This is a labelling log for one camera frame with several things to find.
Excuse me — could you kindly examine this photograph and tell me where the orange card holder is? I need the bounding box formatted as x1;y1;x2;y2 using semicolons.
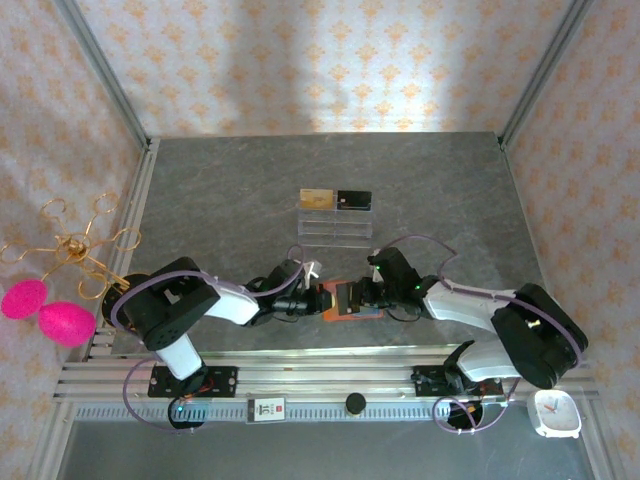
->
319;279;386;324

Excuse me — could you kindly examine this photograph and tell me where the dark brown credit card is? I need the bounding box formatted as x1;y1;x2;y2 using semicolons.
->
334;282;358;317

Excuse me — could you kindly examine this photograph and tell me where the black credit card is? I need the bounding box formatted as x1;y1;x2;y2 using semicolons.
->
336;189;374;211

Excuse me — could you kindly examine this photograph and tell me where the gold credit card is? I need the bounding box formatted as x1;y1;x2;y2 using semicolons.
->
299;188;335;211

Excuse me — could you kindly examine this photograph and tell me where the clear acrylic card stand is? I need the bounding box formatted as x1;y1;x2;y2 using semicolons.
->
296;199;375;249

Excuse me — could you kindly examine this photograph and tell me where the white label tag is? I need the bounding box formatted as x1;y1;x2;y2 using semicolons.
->
247;397;288;425

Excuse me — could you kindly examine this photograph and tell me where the white alarm clock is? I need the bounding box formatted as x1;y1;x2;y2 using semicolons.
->
527;388;584;440

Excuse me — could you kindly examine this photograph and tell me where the pink fuzzy ball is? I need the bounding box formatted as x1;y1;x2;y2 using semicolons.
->
1;279;49;320
38;299;97;349

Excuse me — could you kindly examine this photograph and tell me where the aluminium rail frame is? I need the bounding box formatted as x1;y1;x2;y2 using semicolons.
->
52;344;601;404

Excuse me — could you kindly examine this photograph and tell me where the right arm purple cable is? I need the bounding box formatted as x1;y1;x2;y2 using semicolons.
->
379;234;586;436

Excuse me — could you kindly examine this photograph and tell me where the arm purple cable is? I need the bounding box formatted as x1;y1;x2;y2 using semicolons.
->
109;243;307;435
379;234;586;436

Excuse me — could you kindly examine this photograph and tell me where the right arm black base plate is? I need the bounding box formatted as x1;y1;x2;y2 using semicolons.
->
412;364;504;399

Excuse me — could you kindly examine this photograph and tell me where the slotted grey cable duct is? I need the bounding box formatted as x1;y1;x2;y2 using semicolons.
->
74;403;531;422

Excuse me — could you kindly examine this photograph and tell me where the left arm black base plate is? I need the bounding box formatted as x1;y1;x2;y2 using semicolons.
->
147;366;239;399

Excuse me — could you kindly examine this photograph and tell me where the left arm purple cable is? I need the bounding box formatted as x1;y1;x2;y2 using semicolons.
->
109;243;307;435

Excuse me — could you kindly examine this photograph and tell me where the aluminium side rail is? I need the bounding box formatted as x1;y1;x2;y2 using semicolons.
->
82;137;161;361

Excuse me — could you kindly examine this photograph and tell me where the gold wire ornament stand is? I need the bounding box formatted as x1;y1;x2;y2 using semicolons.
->
0;192;151;321

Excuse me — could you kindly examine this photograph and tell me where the aluminium frame post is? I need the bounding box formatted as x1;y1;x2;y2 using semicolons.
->
499;0;596;149
52;0;154;151

